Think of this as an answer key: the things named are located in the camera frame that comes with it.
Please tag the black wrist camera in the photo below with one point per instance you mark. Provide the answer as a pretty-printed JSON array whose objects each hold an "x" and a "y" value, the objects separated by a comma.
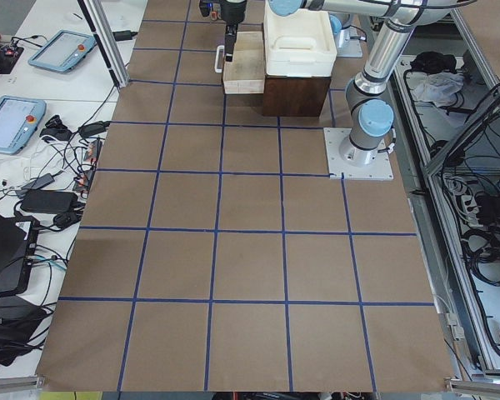
[{"x": 205, "y": 8}]

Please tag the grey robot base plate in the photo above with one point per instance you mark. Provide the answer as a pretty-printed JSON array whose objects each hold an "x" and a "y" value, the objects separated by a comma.
[{"x": 347, "y": 162}]

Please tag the white drawer handle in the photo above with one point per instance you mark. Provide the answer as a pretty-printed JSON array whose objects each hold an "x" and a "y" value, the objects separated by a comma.
[{"x": 219, "y": 59}]

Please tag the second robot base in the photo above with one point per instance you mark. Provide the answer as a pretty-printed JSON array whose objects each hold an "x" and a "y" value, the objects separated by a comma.
[{"x": 346, "y": 37}]

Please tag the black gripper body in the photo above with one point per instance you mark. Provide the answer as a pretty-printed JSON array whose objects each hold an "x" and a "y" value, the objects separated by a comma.
[{"x": 232, "y": 12}]

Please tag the white crumpled cloth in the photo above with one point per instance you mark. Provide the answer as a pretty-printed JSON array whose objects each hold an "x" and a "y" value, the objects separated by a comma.
[{"x": 439, "y": 89}]

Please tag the upper blue teach pendant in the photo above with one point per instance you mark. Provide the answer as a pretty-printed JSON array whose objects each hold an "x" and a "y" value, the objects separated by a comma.
[{"x": 63, "y": 52}]

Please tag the blue teach pendant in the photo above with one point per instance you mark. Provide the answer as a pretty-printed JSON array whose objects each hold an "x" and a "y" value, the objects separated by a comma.
[
  {"x": 19, "y": 119},
  {"x": 63, "y": 52}
]

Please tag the lower blue teach pendant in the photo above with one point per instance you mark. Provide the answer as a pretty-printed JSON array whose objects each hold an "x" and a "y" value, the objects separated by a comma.
[{"x": 19, "y": 119}]

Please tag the brown paper table mat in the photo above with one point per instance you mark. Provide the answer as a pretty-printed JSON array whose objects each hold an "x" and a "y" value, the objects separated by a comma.
[{"x": 215, "y": 253}]

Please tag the black power adapter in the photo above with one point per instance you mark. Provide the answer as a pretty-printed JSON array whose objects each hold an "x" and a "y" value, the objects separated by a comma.
[{"x": 41, "y": 201}]

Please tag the cream plastic tray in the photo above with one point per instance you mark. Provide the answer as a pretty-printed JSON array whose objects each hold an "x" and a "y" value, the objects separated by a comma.
[{"x": 300, "y": 45}]

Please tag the aluminium frame post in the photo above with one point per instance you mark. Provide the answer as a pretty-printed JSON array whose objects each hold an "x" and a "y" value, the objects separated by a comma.
[{"x": 98, "y": 24}]

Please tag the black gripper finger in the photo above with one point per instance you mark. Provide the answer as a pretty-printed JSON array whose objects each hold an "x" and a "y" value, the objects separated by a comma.
[{"x": 229, "y": 43}]

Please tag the black laptop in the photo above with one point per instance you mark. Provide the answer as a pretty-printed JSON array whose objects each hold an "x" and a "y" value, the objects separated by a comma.
[{"x": 18, "y": 239}]

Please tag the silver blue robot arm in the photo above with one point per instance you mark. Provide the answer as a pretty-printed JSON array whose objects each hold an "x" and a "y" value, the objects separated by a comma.
[{"x": 372, "y": 117}]

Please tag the light wooden drawer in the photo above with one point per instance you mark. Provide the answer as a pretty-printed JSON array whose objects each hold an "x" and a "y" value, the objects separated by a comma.
[{"x": 245, "y": 74}]

